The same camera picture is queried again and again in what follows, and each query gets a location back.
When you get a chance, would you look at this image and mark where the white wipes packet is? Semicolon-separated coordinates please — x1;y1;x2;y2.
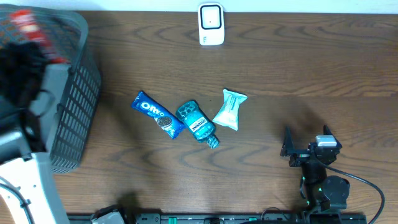
212;89;248;131

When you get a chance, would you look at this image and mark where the blue mouthwash bottle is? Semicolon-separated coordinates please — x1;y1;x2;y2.
176;100;220;149

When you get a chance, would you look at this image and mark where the blue Oreo pack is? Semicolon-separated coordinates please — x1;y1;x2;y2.
131;91;185;139

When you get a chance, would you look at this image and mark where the red coffee stick sachet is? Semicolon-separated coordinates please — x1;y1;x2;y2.
9;9;69;64

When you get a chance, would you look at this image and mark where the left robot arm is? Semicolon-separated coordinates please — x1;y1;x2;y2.
1;42;69;224

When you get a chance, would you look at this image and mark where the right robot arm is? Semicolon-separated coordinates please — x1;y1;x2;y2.
280;125;350;212

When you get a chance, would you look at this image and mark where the grey plastic basket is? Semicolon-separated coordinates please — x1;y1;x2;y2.
1;4;102;173

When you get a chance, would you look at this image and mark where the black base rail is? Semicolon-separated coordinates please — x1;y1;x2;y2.
67;205;367;224

